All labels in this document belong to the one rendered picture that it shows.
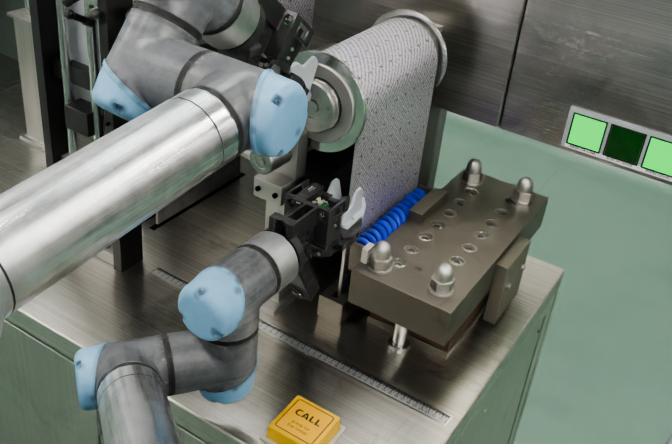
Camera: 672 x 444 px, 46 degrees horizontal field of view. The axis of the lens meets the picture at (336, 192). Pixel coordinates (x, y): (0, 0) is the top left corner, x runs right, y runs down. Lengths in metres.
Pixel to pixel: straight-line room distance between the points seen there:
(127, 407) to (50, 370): 0.53
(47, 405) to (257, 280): 0.62
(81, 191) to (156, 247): 0.82
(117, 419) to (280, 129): 0.35
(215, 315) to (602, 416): 1.83
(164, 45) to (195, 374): 0.41
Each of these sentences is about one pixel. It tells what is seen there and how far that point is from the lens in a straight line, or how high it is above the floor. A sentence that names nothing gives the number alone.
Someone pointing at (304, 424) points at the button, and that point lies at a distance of 1.08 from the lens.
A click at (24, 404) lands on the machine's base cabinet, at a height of 0.64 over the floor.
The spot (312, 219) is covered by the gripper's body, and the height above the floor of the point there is 1.15.
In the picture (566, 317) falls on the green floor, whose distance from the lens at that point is 2.92.
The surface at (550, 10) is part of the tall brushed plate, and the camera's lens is 1.30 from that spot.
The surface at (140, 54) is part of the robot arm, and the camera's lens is 0.80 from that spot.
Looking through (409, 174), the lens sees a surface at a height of 1.07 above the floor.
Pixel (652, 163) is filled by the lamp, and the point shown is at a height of 1.17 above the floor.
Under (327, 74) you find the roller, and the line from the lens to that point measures 1.10.
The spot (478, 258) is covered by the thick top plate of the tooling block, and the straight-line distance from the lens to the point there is 1.24.
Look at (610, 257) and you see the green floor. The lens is 3.31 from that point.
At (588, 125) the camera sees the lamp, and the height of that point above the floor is 1.20.
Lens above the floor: 1.72
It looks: 31 degrees down
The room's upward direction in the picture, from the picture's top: 6 degrees clockwise
